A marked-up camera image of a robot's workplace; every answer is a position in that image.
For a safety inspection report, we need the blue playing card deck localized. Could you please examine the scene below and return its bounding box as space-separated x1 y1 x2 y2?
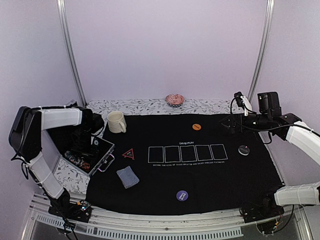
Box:
116 166 140 189

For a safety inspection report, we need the poker chip stack front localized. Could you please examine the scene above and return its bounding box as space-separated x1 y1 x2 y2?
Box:
64 151 91 171

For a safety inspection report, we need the front aluminium rail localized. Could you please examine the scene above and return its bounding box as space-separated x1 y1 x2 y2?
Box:
21 193 317 240

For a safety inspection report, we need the red patterned small bowl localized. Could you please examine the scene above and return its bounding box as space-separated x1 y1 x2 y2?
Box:
165 93 185 108

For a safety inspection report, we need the purple small blind button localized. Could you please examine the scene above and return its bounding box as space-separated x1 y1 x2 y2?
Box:
176 190 189 202

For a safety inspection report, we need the black round dealer button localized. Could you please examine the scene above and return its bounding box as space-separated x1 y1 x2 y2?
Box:
238 145 250 156

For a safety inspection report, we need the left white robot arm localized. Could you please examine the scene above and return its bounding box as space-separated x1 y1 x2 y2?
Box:
8 105 105 217

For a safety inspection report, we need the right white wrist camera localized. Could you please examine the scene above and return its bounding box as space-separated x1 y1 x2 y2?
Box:
234 91 255 117

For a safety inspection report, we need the aluminium frame post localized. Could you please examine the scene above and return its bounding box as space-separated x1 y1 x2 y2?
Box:
247 0 275 102
56 0 87 107

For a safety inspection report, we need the floral patterned tablecloth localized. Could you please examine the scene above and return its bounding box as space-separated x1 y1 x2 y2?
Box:
53 99 243 195

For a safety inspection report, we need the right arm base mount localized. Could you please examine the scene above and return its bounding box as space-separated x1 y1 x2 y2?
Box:
239 199 285 235

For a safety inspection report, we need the orange big blind button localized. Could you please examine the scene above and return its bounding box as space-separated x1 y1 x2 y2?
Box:
192 123 202 131

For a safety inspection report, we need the aluminium poker chip case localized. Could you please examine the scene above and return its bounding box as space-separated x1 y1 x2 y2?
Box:
47 99 117 177

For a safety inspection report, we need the right aluminium frame post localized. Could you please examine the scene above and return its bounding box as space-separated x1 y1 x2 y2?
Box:
247 0 275 102

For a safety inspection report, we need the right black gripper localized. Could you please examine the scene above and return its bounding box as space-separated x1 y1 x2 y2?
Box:
219 113 272 134

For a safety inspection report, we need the black poker table mat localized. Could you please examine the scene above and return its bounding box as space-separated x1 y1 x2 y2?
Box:
86 114 282 216

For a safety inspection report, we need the cream ceramic mug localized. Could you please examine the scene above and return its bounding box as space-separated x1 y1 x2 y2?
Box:
107 111 127 134

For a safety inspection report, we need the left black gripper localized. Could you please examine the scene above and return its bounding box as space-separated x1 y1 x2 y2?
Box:
69 125 99 164

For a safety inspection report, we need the left aluminium frame post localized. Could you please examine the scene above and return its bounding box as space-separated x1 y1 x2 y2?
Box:
56 0 87 107

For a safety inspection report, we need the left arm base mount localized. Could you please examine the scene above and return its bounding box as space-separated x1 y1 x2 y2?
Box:
48 199 92 223

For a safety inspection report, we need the red black triangle token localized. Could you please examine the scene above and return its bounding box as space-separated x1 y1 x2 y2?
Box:
122 148 135 160

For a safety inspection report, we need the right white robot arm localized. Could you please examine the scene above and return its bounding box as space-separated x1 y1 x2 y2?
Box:
219 91 320 218

